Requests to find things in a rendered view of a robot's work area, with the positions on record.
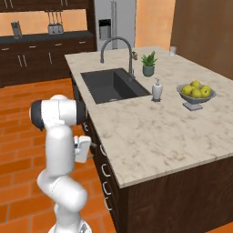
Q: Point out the yellow-green apple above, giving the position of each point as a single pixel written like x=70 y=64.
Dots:
x=187 y=90
x=196 y=93
x=196 y=84
x=206 y=91

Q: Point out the brown tall cupboard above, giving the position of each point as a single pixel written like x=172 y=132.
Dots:
x=206 y=33

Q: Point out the grey knife block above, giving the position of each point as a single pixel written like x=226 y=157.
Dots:
x=15 y=29

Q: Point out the grey hanging kitchen tool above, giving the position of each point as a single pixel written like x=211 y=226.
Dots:
x=49 y=25
x=55 y=25
x=60 y=25

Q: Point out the dark wood base cupboards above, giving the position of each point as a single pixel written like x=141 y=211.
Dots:
x=39 y=57

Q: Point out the grey fruit bowl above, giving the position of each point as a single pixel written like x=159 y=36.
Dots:
x=194 y=101

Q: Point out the green potted plant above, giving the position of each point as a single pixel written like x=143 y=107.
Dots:
x=148 y=65

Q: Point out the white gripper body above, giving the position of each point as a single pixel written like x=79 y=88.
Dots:
x=83 y=148

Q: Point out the black sink basin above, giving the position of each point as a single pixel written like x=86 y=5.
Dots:
x=112 y=86

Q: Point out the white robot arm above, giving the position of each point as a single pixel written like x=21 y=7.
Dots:
x=57 y=151

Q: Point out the clear glass cup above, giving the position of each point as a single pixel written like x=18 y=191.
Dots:
x=173 y=51

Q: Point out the dark grey curved tap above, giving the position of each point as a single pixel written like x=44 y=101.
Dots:
x=130 y=57

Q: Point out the white soap dispenser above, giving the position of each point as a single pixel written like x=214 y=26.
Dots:
x=157 y=90

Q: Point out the dark wood wall cupboards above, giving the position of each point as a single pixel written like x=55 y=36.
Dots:
x=45 y=4

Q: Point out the silver fridge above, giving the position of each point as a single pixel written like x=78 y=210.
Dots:
x=116 y=21

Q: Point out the dark wood kitchen island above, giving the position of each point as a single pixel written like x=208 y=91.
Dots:
x=182 y=200

